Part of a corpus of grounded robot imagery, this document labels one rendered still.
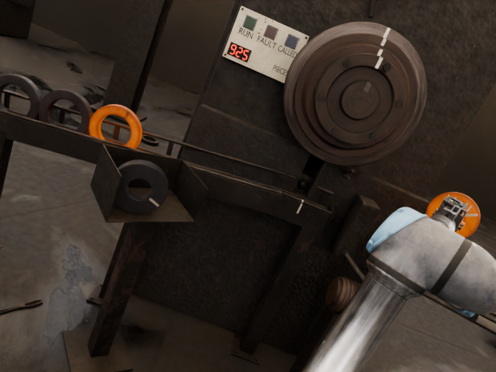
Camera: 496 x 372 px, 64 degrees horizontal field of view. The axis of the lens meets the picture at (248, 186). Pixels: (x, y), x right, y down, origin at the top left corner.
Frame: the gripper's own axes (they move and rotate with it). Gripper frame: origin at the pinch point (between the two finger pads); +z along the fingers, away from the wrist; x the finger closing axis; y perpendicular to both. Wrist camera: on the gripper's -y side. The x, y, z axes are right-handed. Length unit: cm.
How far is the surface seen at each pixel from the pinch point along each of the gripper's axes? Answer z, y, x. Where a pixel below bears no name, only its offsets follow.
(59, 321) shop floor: -87, -72, 86
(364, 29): -6, 42, 49
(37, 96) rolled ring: -73, -5, 128
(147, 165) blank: -73, 1, 65
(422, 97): 6.0, 27.4, 26.7
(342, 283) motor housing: -19.5, -35.9, 17.5
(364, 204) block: -4.9, -12.2, 26.4
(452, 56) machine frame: 27, 40, 29
